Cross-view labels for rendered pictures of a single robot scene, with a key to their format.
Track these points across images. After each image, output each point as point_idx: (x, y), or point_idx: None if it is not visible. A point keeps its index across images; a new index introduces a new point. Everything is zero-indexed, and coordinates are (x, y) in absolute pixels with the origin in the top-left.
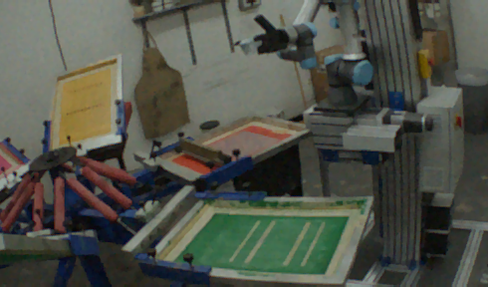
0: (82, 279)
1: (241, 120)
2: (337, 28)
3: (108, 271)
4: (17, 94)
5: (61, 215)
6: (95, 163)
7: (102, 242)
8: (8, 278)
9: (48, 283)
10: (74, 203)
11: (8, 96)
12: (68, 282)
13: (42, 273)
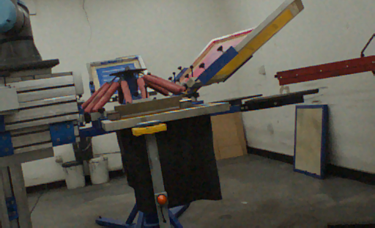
0: (277, 211)
1: (215, 103)
2: None
3: (283, 220)
4: (373, 14)
5: (88, 99)
6: (124, 83)
7: (356, 212)
8: (301, 185)
9: (280, 200)
10: (123, 103)
11: (365, 15)
12: (275, 207)
13: (302, 196)
